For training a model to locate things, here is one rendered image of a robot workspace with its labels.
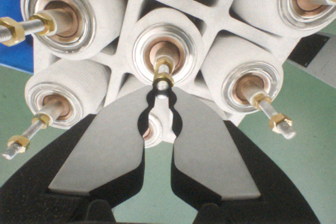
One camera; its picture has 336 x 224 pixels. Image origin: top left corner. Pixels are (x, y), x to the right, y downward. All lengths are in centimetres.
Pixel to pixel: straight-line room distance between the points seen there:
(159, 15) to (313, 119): 65
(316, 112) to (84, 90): 68
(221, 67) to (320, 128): 61
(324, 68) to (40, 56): 46
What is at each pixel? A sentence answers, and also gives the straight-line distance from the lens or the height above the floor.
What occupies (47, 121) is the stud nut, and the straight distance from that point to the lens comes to 25.
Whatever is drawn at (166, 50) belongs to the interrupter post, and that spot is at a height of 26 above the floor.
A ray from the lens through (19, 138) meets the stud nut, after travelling 23.
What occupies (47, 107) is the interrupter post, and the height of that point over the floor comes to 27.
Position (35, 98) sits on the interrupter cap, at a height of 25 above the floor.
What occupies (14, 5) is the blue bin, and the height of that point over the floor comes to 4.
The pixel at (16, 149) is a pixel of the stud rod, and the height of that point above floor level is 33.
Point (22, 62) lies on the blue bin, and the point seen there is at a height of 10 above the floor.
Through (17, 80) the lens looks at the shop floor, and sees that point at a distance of 66.
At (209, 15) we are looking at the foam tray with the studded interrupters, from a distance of 28.
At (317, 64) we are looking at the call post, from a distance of 39.
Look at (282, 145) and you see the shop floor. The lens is 78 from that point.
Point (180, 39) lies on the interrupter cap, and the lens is 20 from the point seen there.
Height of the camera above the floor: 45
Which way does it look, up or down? 59 degrees down
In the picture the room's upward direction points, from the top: 180 degrees clockwise
